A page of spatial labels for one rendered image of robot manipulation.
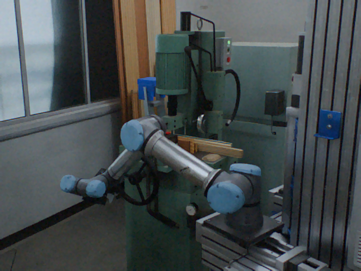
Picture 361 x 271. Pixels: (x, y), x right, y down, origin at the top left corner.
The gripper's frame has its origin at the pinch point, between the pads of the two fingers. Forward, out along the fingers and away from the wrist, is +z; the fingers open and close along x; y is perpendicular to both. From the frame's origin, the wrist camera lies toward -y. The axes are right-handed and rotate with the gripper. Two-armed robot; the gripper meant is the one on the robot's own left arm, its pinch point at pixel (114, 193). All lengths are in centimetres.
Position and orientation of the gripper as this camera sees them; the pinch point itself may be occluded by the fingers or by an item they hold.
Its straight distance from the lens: 225.1
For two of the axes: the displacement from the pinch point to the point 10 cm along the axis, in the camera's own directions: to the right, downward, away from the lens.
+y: -2.7, 9.4, -1.9
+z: 4.7, 3.0, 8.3
